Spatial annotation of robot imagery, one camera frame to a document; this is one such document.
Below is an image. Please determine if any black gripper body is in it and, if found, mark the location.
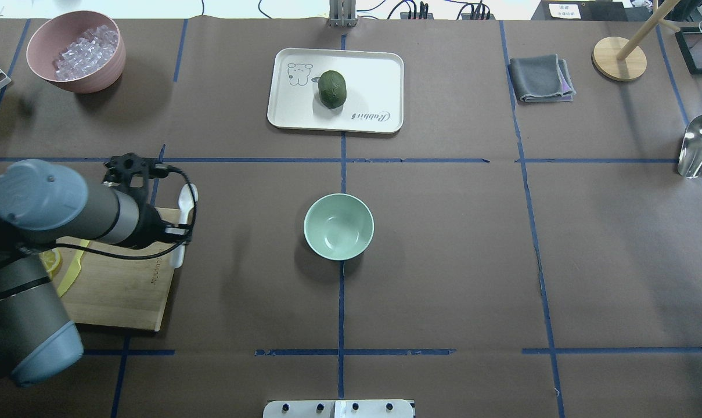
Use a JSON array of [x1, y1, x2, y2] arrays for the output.
[[101, 153, 173, 244]]

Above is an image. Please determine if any white plastic spoon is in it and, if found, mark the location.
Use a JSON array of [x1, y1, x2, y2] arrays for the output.
[[170, 183, 199, 268]]

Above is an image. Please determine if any green bowl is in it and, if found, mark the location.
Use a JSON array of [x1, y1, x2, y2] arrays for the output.
[[303, 193, 375, 261]]

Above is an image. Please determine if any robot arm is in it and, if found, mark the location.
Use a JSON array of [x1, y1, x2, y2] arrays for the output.
[[0, 153, 193, 387]]

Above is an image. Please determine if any pink bowl with ice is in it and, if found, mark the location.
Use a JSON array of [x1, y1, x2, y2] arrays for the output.
[[26, 10, 126, 93]]

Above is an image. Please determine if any bamboo cutting board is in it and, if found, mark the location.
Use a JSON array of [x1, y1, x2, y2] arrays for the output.
[[55, 207, 183, 332]]

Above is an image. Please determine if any yellow plastic knife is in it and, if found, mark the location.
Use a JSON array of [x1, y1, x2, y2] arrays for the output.
[[57, 240, 91, 297]]

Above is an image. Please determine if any lower lemon slice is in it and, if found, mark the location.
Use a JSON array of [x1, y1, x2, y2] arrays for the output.
[[38, 248, 62, 279]]

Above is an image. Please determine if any white rabbit tray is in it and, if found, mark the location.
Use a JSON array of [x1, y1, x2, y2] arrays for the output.
[[267, 48, 404, 134]]

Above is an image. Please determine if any green avocado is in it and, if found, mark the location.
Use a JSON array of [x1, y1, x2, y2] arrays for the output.
[[317, 70, 348, 109]]

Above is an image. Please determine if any grey folded cloth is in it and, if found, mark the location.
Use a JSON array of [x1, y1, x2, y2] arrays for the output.
[[508, 55, 576, 103]]

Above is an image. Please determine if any wooden paper towel stand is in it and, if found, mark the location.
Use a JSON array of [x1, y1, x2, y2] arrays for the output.
[[591, 1, 679, 82]]

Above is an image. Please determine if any metal scoop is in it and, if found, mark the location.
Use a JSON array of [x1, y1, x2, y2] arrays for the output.
[[678, 96, 702, 178]]

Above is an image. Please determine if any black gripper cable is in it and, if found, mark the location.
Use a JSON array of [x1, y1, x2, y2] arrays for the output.
[[40, 165, 198, 260]]

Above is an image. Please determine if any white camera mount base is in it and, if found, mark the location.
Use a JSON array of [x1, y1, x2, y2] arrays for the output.
[[262, 399, 416, 417]]

